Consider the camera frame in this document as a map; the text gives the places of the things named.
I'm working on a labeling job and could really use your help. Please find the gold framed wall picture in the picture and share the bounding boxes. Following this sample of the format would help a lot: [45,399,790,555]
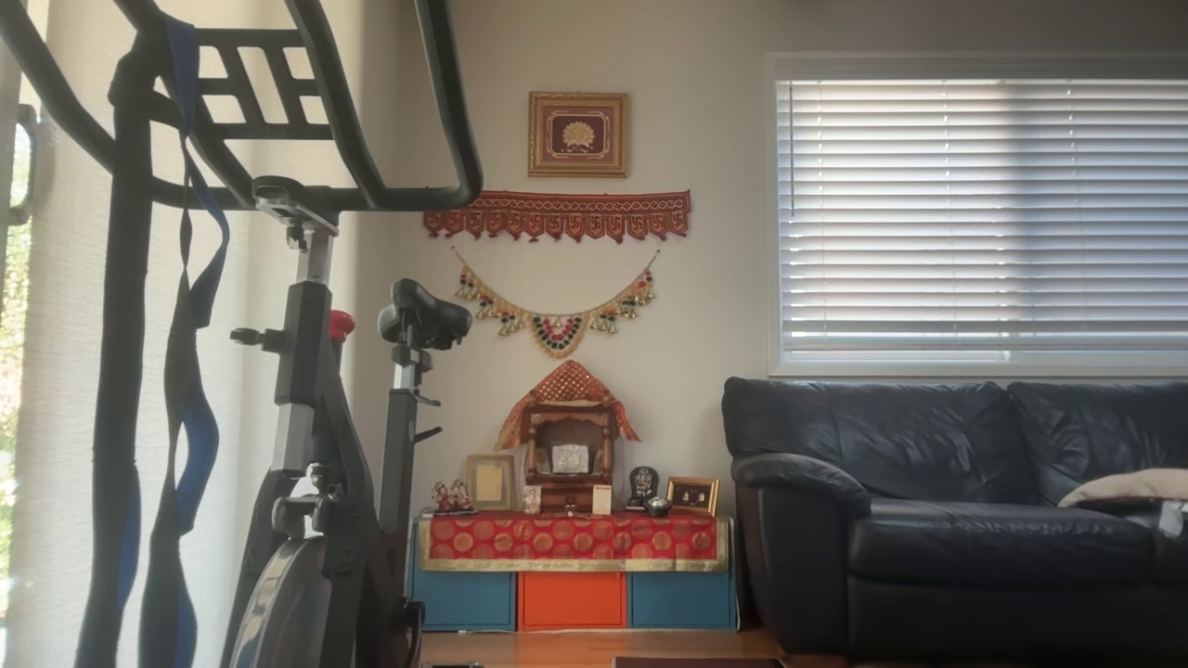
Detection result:
[528,91,629,178]

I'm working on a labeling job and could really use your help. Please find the wooden shrine with canopy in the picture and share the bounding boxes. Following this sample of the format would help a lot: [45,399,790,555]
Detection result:
[495,360,641,514]

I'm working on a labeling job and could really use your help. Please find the white window frame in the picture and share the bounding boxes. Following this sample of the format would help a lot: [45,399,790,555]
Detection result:
[766,53,1188,379]

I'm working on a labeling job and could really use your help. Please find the red gold patterned cloth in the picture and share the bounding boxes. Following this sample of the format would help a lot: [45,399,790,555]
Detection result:
[417,513,731,572]

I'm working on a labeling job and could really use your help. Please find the blue black hanging strap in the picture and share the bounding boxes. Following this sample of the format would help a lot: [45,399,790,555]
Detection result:
[74,14,233,668]

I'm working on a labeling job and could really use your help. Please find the black leather sofa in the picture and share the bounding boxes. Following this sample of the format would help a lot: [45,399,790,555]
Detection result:
[722,376,1188,662]

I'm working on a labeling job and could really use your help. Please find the beaded garland wall hanging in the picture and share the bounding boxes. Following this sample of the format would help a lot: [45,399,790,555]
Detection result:
[452,246,662,360]

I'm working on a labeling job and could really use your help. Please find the dark floor rug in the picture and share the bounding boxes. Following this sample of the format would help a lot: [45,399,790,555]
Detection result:
[613,656,788,668]

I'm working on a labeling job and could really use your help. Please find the gold photo frame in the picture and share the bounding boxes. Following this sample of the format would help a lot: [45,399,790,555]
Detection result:
[465,454,516,511]

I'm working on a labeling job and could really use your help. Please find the black exercise bike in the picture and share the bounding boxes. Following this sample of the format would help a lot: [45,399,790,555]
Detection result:
[0,0,484,668]

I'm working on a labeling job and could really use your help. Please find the white window blinds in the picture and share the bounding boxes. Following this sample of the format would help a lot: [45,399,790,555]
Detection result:
[776,79,1188,365]

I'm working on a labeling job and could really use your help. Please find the beige cushion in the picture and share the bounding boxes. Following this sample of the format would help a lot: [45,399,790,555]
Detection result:
[1058,469,1188,509]

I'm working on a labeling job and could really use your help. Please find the red embroidered wall hanging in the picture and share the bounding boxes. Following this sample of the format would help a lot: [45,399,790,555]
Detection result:
[423,190,692,245]

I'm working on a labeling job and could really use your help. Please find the white sheer curtain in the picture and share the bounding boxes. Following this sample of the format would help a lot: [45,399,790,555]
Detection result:
[0,0,365,668]

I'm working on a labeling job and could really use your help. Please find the small gold framed picture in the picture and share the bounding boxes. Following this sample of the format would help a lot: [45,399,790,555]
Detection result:
[666,476,720,517]

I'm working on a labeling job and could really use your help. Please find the blue storage bin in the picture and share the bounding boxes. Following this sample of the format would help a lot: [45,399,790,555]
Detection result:
[409,571,516,633]
[629,572,738,631]

